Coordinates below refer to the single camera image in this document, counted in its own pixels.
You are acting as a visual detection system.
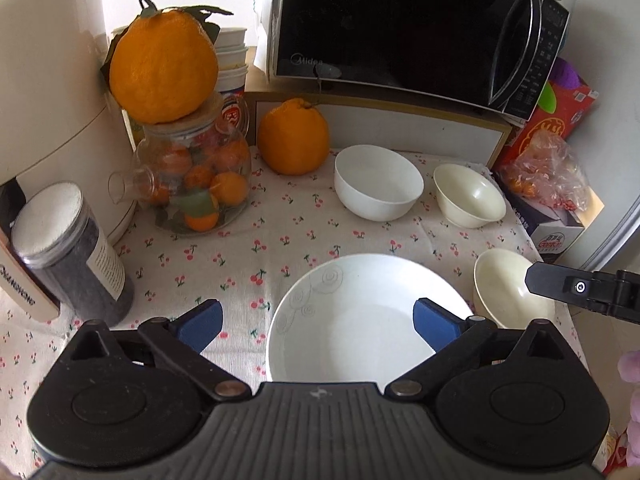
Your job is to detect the large cream bowl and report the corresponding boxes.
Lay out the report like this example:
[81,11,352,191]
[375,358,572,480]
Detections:
[473,248,555,330]

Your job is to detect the white swirl pattern plate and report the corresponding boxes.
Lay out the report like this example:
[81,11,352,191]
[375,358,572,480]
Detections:
[267,254,472,387]

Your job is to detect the small cream bowl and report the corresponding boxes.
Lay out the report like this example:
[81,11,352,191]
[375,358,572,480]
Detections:
[433,164,506,229]

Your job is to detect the white ceramic bowl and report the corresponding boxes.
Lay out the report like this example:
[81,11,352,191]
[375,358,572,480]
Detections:
[334,144,425,222]

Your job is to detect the dark Ganten water carton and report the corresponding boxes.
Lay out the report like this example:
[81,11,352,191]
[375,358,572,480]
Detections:
[498,181,604,263]

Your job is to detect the plastic bag of fruit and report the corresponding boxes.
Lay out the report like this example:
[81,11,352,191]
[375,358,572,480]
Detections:
[498,130,590,211]

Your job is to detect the clear jar dark contents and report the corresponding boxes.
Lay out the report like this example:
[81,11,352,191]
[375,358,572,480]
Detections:
[11,181,134,326]

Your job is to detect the cherry print tablecloth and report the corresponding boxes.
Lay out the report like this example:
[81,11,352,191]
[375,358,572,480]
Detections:
[1,150,540,478]

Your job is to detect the glass jar of tangerines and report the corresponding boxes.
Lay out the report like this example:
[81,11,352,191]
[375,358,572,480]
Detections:
[107,92,252,235]

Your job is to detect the red cardboard gift box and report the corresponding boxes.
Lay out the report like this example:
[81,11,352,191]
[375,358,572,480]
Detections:
[492,106,581,170]

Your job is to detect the white wooden microwave stand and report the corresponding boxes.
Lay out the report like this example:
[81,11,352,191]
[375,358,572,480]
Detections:
[245,90,511,167]

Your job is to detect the purple green plush toy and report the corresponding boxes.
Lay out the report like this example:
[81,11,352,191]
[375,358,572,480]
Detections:
[537,58,598,125]

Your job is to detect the large orange on table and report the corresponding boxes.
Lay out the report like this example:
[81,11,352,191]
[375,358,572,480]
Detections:
[256,98,330,176]

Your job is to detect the cream air fryer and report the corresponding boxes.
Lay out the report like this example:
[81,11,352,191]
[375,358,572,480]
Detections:
[1,0,136,325]

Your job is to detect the silver refrigerator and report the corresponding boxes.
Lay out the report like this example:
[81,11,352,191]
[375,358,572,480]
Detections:
[560,0,639,270]

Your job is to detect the large orange on jar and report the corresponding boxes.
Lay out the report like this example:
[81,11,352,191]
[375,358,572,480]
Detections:
[101,0,229,125]

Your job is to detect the black microwave oven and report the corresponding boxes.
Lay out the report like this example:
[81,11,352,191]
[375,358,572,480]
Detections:
[267,0,570,120]

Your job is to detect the stack of paper cups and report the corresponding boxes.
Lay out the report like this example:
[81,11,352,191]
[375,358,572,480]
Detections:
[215,27,248,94]

